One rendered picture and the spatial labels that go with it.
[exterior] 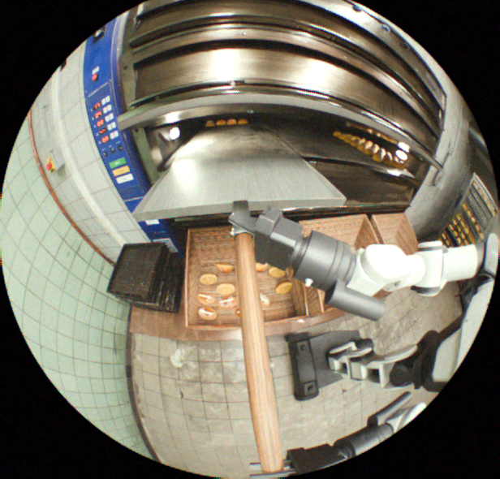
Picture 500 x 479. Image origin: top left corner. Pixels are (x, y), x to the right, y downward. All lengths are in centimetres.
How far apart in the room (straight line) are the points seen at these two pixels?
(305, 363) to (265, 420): 110
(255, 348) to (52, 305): 125
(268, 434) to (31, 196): 134
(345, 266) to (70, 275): 141
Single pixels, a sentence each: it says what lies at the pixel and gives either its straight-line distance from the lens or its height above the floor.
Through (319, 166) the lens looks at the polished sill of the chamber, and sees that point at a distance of 69.
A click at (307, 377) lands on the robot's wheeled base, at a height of 19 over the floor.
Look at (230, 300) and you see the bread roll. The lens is 78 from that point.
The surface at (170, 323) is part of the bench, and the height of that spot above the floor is 58.
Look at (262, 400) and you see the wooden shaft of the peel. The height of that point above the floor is 121.
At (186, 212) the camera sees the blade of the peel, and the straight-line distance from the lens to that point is 34.
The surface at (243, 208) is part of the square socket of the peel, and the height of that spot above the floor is 121.
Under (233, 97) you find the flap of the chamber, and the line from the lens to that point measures 39.
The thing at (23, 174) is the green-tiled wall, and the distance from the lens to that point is 128.
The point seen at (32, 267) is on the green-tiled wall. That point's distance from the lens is 124.
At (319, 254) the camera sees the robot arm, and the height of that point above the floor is 124.
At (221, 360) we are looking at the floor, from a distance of 144.
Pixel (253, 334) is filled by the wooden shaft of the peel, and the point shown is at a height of 121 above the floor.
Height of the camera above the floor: 140
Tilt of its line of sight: 49 degrees down
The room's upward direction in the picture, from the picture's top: straight up
